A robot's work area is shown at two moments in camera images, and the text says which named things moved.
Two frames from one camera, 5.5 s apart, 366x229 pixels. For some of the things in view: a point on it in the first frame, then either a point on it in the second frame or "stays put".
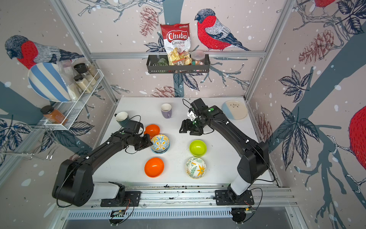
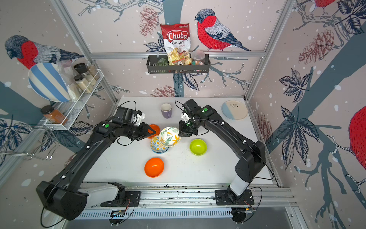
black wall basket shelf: [158, 64] stays put
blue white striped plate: [47, 80] stays put
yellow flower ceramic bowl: [196, 168] to [169, 137]
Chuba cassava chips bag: [177, 40] stays put
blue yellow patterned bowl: [160, 143] stays put
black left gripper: [147, 142] to [144, 131]
